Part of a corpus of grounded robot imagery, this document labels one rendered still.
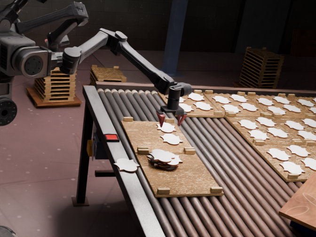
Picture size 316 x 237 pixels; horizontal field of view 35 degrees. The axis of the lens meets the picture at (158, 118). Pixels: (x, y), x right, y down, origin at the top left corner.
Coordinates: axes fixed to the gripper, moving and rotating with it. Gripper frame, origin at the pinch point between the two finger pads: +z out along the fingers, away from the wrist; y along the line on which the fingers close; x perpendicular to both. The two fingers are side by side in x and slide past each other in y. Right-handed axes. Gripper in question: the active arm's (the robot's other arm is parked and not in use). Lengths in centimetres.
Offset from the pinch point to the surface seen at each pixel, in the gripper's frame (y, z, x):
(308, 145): 105, 25, 12
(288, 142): 94, 26, 18
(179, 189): -0.7, 24.7, -20.2
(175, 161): 5.0, 19.7, -1.7
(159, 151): -0.1, 18.5, 7.5
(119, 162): -20.0, 24.8, 11.2
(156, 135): 12.2, 23.9, 36.8
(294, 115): 130, 26, 57
